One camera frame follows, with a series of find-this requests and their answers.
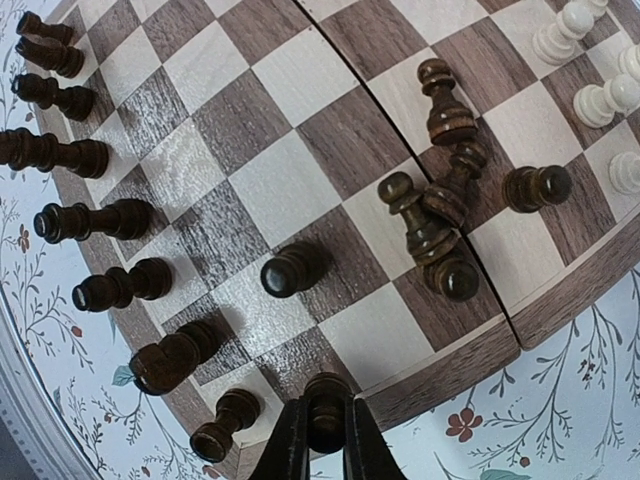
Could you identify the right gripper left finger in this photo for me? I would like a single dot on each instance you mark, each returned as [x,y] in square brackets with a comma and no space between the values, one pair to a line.
[286,455]

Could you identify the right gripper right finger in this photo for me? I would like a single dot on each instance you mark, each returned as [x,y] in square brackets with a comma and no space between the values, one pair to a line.
[366,455]

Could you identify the dark chess piece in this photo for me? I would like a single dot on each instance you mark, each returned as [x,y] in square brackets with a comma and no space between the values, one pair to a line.
[75,103]
[236,410]
[21,149]
[125,219]
[158,368]
[149,279]

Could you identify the dark pawn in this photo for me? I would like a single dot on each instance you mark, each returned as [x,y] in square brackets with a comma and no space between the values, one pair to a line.
[327,394]
[453,276]
[528,189]
[449,121]
[446,197]
[429,237]

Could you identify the wooden chess board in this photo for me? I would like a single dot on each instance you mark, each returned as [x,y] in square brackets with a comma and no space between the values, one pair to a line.
[350,200]

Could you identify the dark chess piece front corner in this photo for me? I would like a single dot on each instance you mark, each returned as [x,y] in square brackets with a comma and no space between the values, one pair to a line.
[48,45]

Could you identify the dark pawn second row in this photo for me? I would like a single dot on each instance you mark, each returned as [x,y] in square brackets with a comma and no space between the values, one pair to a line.
[296,267]

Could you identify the front aluminium rail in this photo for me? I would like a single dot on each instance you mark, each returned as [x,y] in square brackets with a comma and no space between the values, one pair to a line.
[30,417]

